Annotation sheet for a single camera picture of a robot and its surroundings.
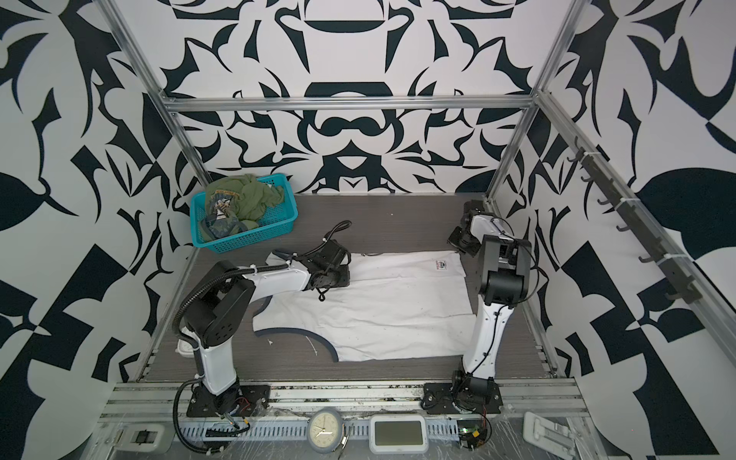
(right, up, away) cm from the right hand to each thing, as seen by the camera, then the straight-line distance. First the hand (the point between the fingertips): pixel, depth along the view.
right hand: (461, 243), depth 103 cm
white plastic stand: (+10, -43, -34) cm, 56 cm away
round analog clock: (-43, -41, -36) cm, 69 cm away
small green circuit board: (-8, -44, -32) cm, 55 cm away
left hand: (-39, -9, -8) cm, 41 cm away
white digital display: (-26, -41, -37) cm, 61 cm away
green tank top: (-83, +15, +5) cm, 84 cm away
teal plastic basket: (-65, +8, -4) cm, 65 cm away
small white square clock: (-83, -27, -24) cm, 90 cm away
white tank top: (-25, -20, -9) cm, 33 cm away
